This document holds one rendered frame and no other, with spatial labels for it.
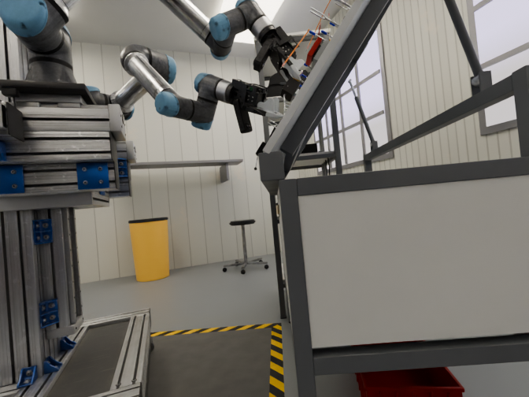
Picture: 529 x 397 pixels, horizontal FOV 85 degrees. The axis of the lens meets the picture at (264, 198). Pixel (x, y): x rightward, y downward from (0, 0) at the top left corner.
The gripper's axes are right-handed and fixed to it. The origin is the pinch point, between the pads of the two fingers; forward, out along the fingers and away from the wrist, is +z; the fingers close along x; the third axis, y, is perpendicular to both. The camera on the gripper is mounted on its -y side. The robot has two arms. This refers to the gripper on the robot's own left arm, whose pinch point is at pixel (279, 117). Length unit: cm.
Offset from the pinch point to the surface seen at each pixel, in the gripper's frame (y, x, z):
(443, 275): -15, -20, 58
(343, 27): 26.9, -12.7, 16.5
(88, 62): -52, 139, -347
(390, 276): -18, -25, 49
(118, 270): -266, 78, -206
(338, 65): 19.0, -1.0, 14.3
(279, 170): -3.8, -30.0, 18.2
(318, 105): 8.6, -7.2, 14.2
